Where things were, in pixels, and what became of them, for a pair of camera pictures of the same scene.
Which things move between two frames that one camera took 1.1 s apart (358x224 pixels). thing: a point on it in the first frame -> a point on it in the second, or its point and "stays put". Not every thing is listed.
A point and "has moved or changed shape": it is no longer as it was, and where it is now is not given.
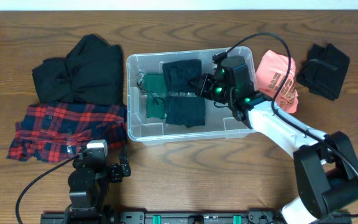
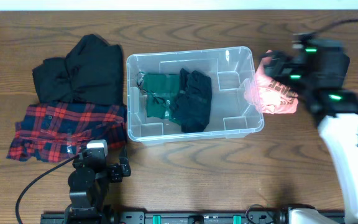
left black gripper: [117, 171] stays put
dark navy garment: [182, 106] has moved or changed shape
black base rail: [177, 216] stays put
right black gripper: [205, 89] -> [285, 63]
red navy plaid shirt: [51, 131] stays put
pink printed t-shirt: [271, 70] stays put
